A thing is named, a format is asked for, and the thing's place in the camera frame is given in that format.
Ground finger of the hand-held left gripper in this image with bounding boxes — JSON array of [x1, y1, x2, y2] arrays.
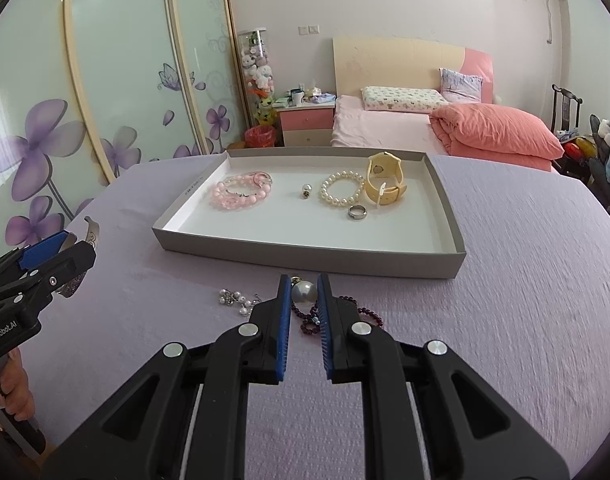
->
[[12, 242, 96, 311], [0, 231, 70, 293]]

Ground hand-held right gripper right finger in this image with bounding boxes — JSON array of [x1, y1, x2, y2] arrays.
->
[[316, 273, 571, 480]]

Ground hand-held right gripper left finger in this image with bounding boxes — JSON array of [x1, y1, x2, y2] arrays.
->
[[45, 274, 292, 480]]

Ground silver cuff bracelet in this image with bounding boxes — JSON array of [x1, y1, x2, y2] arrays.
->
[[52, 216, 102, 300]]

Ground grey cardboard tray box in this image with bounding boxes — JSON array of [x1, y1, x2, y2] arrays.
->
[[151, 147, 467, 279]]

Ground white pearl bracelet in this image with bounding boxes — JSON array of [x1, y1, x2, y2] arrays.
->
[[320, 171, 366, 208]]

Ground pink bead bracelet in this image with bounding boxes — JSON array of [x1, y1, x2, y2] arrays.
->
[[208, 171, 275, 211]]

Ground yellow wrist watch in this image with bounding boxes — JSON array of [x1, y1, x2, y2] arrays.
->
[[362, 151, 408, 207]]

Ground person's left hand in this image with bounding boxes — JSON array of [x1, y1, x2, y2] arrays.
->
[[0, 347, 36, 423]]

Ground small silver pearl earrings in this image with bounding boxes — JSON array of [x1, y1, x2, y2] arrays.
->
[[217, 287, 263, 317]]

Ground lavender tablecloth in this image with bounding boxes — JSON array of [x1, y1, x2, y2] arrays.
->
[[0, 152, 610, 480]]

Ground red waste bin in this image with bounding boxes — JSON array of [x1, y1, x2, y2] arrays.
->
[[244, 126, 277, 150]]

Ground floral sliding door wardrobe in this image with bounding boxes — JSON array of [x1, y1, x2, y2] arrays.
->
[[0, 0, 251, 241]]

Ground bed with cream pink headboard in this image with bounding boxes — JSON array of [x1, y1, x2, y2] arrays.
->
[[331, 35, 561, 173]]

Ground pink white nightstand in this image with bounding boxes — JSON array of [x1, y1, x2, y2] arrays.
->
[[275, 100, 337, 148]]

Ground white printed pillow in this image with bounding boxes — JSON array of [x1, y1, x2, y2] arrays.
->
[[360, 86, 451, 113]]

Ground clear tube of plush toys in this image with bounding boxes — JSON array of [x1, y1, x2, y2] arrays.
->
[[236, 29, 278, 128]]

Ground pink duvet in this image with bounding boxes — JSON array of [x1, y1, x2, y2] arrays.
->
[[429, 102, 566, 171]]

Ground lavender printed pillow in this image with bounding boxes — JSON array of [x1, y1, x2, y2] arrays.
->
[[439, 67, 484, 105]]

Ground red yellow bag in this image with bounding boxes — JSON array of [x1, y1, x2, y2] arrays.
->
[[560, 137, 598, 161]]

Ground black office chair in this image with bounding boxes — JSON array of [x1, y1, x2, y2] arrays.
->
[[588, 114, 610, 196]]

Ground dark wooden chair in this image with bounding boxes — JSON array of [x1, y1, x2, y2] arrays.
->
[[551, 84, 583, 133]]

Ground air conditioner pipe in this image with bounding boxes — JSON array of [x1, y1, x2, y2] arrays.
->
[[542, 0, 566, 46]]

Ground dark red bead bracelet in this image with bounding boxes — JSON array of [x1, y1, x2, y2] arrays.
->
[[291, 295, 386, 337]]

